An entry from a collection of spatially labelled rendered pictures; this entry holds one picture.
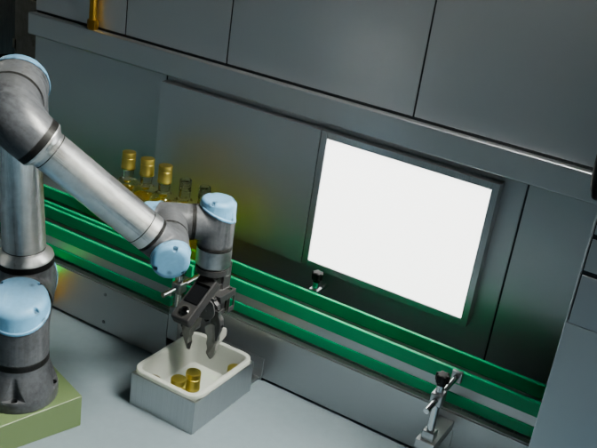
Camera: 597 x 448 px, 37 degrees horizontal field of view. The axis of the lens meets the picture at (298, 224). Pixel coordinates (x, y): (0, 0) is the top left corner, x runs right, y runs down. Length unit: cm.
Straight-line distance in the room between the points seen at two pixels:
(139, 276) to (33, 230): 39
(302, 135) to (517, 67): 52
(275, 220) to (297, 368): 37
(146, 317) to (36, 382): 39
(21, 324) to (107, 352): 46
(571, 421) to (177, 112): 121
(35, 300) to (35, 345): 9
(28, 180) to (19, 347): 32
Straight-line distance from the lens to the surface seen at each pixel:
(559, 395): 160
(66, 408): 187
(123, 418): 194
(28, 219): 180
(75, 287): 225
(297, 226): 212
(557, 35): 182
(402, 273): 202
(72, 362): 211
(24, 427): 184
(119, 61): 239
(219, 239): 181
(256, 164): 214
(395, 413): 195
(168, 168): 213
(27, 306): 174
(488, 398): 187
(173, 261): 166
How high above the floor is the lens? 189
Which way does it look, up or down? 23 degrees down
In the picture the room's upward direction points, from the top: 9 degrees clockwise
